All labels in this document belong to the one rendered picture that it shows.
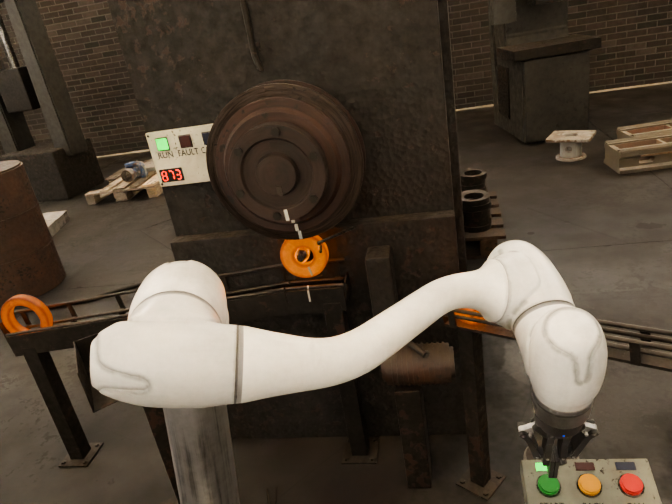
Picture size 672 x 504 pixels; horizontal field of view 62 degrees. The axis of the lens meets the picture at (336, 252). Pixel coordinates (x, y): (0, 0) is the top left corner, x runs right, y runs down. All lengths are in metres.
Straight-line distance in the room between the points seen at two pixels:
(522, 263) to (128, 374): 0.60
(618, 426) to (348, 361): 1.68
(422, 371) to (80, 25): 7.84
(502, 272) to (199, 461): 0.57
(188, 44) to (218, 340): 1.28
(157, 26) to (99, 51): 6.99
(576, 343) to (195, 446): 0.59
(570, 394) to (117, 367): 0.60
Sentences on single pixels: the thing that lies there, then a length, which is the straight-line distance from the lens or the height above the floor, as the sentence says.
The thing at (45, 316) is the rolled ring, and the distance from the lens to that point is 2.32.
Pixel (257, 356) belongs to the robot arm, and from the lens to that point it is 0.71.
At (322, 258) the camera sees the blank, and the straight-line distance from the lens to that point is 1.78.
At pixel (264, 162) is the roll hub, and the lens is 1.59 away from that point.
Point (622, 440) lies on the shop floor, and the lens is 2.28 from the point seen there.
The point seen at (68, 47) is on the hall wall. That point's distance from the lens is 9.10.
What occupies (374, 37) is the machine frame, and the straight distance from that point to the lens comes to 1.73.
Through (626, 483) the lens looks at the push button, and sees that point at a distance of 1.28.
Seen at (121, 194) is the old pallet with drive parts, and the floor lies 0.07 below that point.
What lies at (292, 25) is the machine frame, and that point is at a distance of 1.76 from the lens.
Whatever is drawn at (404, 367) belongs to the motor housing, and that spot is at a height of 0.50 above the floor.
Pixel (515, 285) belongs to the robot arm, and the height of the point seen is 1.09.
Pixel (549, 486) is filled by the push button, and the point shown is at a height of 0.61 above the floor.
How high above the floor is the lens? 1.52
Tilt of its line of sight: 23 degrees down
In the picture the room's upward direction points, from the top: 10 degrees counter-clockwise
